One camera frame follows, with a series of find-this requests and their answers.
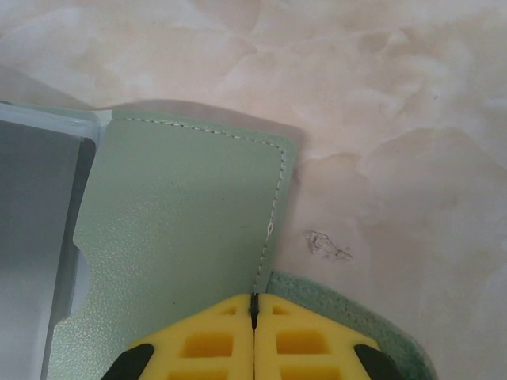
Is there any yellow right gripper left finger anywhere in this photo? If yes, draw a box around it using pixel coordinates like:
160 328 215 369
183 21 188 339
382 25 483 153
105 293 255 380

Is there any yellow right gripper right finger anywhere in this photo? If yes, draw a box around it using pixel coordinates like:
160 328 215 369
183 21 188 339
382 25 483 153
252 293 402 380

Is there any green leather card holder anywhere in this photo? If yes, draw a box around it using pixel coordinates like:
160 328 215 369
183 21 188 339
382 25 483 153
0 99 436 380

